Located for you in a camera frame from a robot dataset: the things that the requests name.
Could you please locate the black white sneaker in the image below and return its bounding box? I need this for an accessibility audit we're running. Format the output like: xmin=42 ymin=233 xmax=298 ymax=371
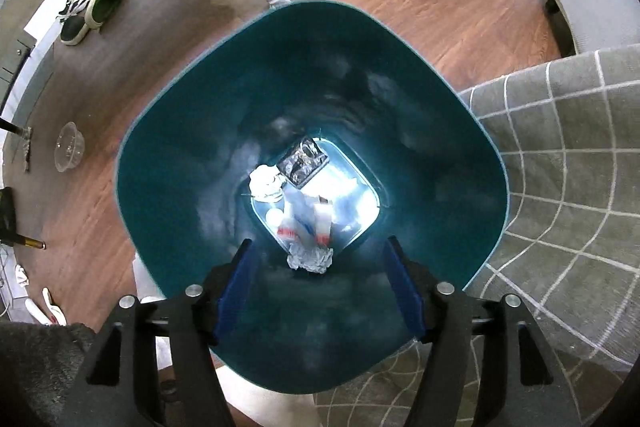
xmin=60 ymin=14 xmax=90 ymax=46

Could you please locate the crumpled white paper ball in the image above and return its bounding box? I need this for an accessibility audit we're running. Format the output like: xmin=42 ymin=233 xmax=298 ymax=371
xmin=286 ymin=243 xmax=333 ymax=274

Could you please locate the green white sneaker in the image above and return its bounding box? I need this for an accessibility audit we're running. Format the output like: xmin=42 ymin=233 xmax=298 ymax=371
xmin=85 ymin=0 xmax=122 ymax=29

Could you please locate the grey armchair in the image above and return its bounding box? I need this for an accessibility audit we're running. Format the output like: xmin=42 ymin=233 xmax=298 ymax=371
xmin=544 ymin=0 xmax=639 ymax=57

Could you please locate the grey checked tablecloth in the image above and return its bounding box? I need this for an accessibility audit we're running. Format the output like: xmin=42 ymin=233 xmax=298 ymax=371
xmin=314 ymin=43 xmax=640 ymax=427

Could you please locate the teal trash bin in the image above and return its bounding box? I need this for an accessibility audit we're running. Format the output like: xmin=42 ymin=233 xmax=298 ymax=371
xmin=116 ymin=0 xmax=509 ymax=393

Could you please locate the clear plastic bowl on floor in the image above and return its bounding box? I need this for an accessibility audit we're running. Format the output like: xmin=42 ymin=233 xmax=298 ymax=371
xmin=54 ymin=121 xmax=85 ymax=172

